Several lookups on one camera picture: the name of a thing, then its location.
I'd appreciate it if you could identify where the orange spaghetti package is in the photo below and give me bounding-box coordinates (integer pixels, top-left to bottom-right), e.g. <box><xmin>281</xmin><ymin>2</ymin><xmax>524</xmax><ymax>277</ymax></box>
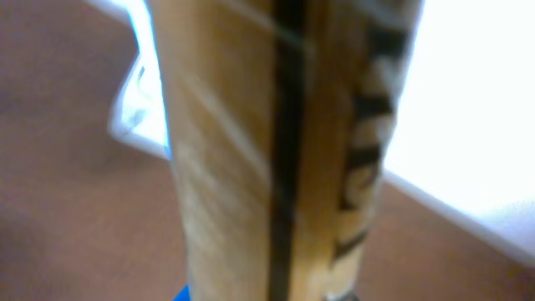
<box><xmin>148</xmin><ymin>0</ymin><xmax>424</xmax><ymax>301</ymax></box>

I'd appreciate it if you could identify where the white barcode scanner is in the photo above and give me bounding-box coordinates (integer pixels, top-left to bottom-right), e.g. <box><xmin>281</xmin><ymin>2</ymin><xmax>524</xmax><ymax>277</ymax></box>
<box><xmin>107</xmin><ymin>54</ymin><xmax>172</xmax><ymax>161</ymax></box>

